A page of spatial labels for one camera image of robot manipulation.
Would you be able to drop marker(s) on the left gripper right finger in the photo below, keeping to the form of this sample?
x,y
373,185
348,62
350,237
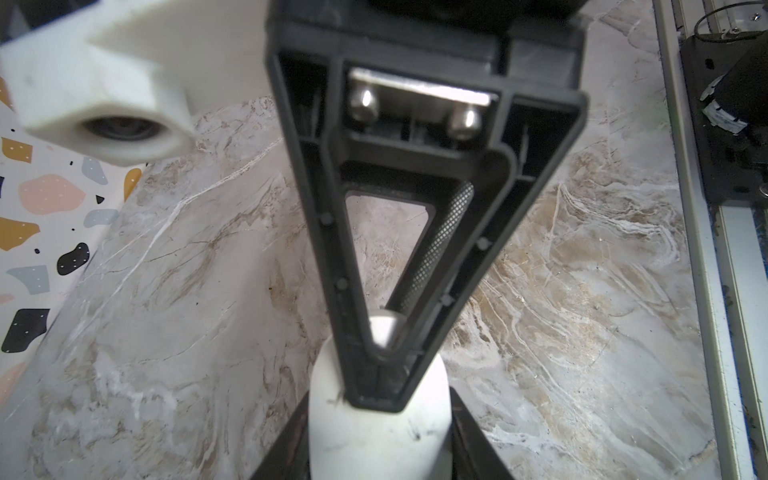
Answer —
x,y
473,456

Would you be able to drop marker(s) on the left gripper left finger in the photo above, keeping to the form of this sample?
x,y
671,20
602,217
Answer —
x,y
288,457

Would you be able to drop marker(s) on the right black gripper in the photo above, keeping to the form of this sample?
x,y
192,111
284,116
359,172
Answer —
x,y
425,24

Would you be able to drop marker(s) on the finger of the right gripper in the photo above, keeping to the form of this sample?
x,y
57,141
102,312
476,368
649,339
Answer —
x,y
384,120
445,211

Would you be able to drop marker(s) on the white charging case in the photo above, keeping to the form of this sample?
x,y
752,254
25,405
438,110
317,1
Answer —
x,y
351,443

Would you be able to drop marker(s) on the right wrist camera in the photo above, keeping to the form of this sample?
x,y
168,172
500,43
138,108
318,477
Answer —
x,y
122,81

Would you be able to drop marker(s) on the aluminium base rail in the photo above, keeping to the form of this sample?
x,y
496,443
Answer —
x,y
714,57

